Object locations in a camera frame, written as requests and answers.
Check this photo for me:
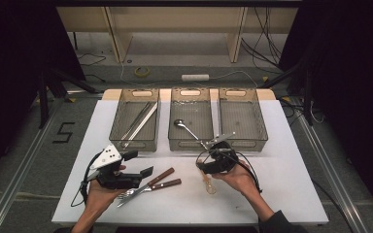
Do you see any person's right hand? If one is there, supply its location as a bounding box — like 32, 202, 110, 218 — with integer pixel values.
212, 158, 260, 198

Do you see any grey mesh bin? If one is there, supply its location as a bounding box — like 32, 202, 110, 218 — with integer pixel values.
168, 87, 215, 152
218, 87, 269, 152
109, 88, 160, 152

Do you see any person's left hand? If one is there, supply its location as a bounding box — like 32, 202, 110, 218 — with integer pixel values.
85, 180, 128, 213

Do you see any black cable bundle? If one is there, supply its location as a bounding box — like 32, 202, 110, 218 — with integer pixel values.
240, 7, 292, 71

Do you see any right hand-held gripper cable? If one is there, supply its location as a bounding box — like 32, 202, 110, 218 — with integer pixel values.
196, 149, 263, 194

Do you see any black curtain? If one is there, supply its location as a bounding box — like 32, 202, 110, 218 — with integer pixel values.
0, 0, 86, 188
278, 0, 373, 224

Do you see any black metal stand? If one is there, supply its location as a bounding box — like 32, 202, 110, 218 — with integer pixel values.
37, 66, 99, 130
258, 57, 315, 127

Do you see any white cable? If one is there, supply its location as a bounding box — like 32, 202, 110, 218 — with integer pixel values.
119, 61, 260, 89

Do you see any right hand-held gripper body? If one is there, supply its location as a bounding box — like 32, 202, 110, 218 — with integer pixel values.
195, 130, 241, 176

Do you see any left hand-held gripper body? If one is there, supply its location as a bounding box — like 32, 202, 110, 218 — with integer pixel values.
85, 144, 144, 191

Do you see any black floor cable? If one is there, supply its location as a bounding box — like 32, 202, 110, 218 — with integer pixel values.
280, 96, 324, 127
310, 179, 349, 233
77, 52, 107, 67
84, 74, 107, 83

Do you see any light wooden shelf unit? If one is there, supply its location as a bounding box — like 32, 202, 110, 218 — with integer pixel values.
55, 6, 299, 64

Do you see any yellow tape roll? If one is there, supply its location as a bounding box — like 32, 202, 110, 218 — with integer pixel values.
133, 66, 152, 79

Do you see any metal spoon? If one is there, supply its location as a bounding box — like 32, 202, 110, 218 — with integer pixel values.
173, 118, 209, 151

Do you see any white power strip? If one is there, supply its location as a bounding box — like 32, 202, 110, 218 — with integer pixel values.
181, 74, 211, 83

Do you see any wooden-handled knife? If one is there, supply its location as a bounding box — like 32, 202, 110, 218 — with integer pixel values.
116, 166, 176, 209

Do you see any wooden-handled fork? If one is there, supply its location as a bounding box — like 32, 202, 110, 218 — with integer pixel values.
118, 178, 183, 200

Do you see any aluminium floor rail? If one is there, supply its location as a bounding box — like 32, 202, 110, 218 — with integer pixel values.
0, 96, 66, 233
292, 96, 370, 233

